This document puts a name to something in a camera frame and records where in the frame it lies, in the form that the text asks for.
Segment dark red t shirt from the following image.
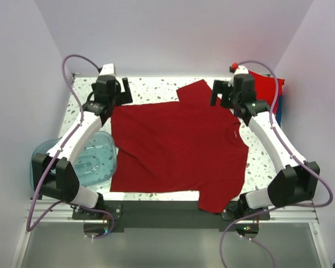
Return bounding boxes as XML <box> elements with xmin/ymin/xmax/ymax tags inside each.
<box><xmin>111</xmin><ymin>80</ymin><xmax>248</xmax><ymax>213</ymax></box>

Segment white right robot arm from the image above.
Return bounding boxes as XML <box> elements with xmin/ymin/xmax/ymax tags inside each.
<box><xmin>210</xmin><ymin>74</ymin><xmax>320</xmax><ymax>219</ymax></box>

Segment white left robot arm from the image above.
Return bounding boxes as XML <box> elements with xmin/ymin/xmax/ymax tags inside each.
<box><xmin>31</xmin><ymin>75</ymin><xmax>133</xmax><ymax>219</ymax></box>

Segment bright red folded shirt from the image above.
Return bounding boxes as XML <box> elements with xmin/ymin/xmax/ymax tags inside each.
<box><xmin>249</xmin><ymin>71</ymin><xmax>275</xmax><ymax>107</ymax></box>

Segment translucent blue plastic bin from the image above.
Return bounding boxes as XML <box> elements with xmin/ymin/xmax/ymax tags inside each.
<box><xmin>29</xmin><ymin>131</ymin><xmax>118</xmax><ymax>189</ymax></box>

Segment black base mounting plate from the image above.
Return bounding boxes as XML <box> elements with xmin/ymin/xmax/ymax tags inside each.
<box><xmin>71</xmin><ymin>198</ymin><xmax>262</xmax><ymax>235</ymax></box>

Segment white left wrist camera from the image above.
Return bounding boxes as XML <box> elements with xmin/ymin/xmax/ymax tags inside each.
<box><xmin>98</xmin><ymin>63</ymin><xmax>116</xmax><ymax>76</ymax></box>

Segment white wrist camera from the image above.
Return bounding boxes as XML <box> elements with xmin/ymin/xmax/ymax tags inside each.
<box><xmin>229</xmin><ymin>63</ymin><xmax>249</xmax><ymax>75</ymax></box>
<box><xmin>98</xmin><ymin>63</ymin><xmax>116</xmax><ymax>76</ymax></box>

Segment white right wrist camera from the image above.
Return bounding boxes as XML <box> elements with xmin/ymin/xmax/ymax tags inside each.
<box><xmin>229</xmin><ymin>63</ymin><xmax>249</xmax><ymax>75</ymax></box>

